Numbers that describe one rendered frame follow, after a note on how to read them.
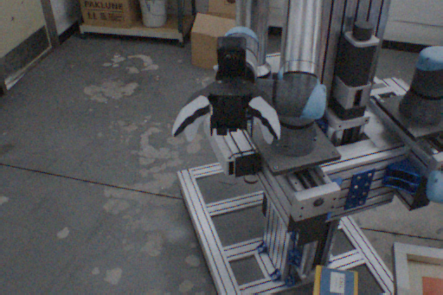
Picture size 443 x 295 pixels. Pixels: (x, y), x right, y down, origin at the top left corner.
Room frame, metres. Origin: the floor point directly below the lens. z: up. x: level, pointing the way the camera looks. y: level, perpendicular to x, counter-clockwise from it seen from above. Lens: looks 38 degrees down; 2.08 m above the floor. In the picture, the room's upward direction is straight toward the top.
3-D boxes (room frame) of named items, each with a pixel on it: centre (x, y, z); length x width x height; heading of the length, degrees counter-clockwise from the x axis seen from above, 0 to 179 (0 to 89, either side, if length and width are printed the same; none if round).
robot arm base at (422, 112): (1.16, -0.68, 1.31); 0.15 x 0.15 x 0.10
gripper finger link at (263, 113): (0.52, -0.06, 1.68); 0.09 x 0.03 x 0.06; 31
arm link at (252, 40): (0.77, -0.03, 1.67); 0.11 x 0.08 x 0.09; 175
